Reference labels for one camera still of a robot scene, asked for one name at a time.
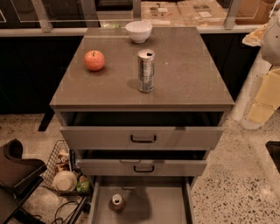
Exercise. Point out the top grey drawer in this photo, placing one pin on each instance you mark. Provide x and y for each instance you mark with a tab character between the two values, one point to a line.
142	131

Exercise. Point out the orange soda can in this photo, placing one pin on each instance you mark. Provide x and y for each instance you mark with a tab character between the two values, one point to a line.
118	202

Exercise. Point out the black wire basket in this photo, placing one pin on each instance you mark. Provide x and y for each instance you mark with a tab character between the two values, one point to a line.
62	159

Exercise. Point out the cardboard box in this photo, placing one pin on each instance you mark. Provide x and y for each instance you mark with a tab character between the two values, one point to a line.
183	13

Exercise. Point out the white bowl in basket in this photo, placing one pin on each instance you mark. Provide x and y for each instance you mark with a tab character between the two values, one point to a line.
64	181

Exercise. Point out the tall silver can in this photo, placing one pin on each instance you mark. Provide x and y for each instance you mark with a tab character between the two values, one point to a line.
146	67

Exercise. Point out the grey drawer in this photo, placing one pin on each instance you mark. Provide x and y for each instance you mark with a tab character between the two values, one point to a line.
170	163
142	131
148	200

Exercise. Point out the bottom grey drawer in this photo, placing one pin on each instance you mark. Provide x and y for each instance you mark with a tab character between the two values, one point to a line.
148	200

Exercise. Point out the green snack bag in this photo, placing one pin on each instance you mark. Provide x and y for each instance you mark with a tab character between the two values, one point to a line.
83	184

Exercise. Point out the black chair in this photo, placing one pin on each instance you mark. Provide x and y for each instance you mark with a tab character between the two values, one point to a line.
19	177

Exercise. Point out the grey drawer cabinet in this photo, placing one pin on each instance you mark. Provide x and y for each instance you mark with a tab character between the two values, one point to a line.
185	78

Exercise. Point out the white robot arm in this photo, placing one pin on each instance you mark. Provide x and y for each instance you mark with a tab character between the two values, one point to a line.
270	48

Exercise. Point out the middle grey drawer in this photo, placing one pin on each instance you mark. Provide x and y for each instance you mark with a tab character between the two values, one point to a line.
170	163

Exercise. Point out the red apple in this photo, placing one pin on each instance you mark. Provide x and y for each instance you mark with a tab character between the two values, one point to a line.
94	60

